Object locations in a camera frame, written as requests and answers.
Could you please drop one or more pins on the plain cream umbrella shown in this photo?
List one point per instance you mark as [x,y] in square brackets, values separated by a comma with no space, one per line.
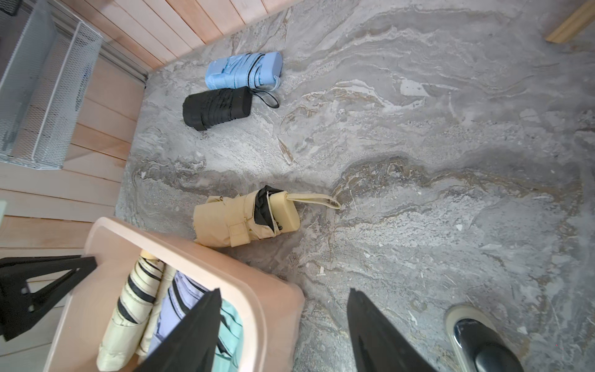
[128,329]

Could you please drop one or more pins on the black folded umbrella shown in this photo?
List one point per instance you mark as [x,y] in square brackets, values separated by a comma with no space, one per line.
[202,111]

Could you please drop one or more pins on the blue folded umbrella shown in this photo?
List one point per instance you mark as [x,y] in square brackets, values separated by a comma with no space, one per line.
[256,71]

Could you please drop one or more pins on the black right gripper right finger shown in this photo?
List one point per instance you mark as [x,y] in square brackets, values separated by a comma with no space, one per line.
[377,344]

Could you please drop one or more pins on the mint green umbrella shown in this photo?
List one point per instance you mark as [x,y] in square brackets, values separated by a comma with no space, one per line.
[229,348]

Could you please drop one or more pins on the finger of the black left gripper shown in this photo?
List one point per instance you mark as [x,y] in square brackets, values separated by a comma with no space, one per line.
[22,308]

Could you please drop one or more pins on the white wire shelf rack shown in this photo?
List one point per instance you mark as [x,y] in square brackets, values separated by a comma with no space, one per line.
[48,55]

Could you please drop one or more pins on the tan beige umbrella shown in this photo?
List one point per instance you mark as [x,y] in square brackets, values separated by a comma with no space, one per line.
[269,212]

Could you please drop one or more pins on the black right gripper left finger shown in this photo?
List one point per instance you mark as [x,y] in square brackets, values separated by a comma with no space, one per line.
[191,345]

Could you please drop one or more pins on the small wooden easel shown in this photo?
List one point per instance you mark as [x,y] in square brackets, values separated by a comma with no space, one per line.
[574,24]

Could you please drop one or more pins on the pink plastic storage box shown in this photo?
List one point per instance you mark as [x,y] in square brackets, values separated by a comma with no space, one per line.
[258,320]

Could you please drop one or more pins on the purple umbrella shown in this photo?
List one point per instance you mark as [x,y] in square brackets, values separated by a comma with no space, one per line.
[182,295]

